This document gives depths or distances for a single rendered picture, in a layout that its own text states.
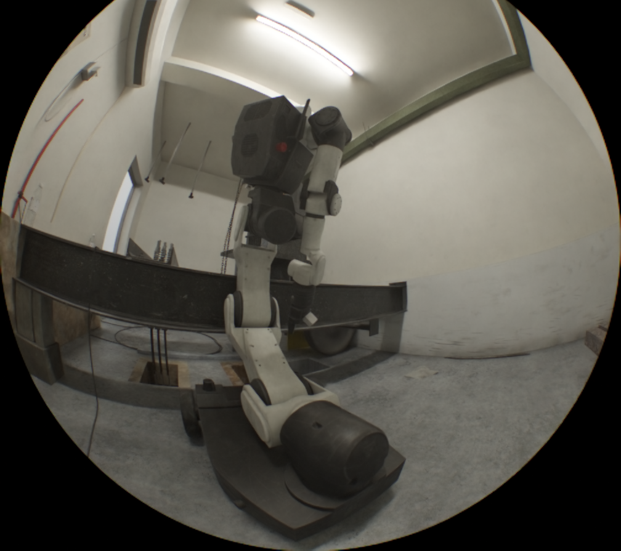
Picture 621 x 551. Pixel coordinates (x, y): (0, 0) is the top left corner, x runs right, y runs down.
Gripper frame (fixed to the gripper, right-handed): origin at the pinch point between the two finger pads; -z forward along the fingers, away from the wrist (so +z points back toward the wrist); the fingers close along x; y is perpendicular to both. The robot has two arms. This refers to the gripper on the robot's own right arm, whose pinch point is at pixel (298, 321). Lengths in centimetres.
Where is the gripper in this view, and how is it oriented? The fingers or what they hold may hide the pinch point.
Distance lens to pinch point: 81.8
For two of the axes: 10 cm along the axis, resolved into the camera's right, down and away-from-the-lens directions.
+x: 4.9, -1.4, 8.6
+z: 1.5, -9.6, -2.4
